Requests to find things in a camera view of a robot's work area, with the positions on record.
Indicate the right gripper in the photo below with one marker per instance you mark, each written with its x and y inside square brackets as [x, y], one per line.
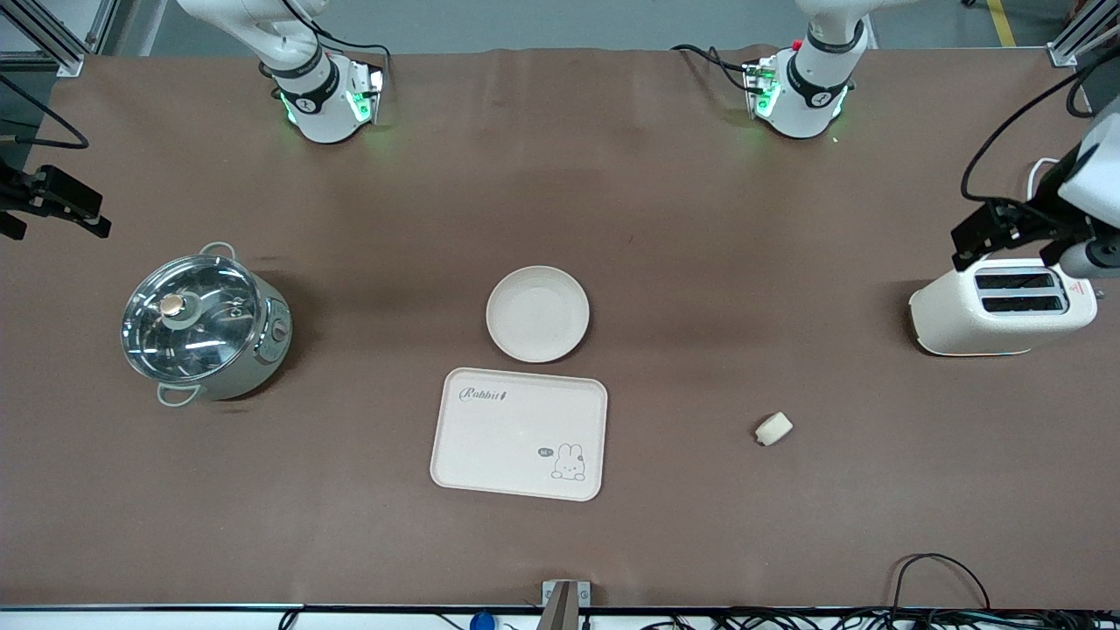
[26, 194]

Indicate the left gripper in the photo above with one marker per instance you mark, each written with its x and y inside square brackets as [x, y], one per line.
[1041, 217]

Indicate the small white steamed bun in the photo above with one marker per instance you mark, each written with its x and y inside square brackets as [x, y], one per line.
[774, 429]

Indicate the round cream plate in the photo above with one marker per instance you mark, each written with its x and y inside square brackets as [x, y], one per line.
[538, 315]

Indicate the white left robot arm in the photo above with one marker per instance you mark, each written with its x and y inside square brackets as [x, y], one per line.
[814, 87]

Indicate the cream two-slot toaster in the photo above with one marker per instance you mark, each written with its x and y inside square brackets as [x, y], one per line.
[962, 324]

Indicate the glass pot lid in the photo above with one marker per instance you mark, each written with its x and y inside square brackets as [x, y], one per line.
[219, 341]

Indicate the pale green electric pot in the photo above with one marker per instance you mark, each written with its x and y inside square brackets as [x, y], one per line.
[262, 359]

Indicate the brown table cover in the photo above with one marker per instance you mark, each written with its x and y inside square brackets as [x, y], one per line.
[700, 219]

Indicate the cream rabbit print tray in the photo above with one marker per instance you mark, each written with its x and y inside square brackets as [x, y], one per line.
[507, 437]

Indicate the blue round object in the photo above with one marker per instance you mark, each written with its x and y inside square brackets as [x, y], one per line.
[483, 623]

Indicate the aluminium frame post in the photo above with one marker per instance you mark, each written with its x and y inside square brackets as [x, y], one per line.
[48, 35]
[1081, 35]

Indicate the grey metal bracket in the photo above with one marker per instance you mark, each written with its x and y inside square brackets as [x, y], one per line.
[564, 604]

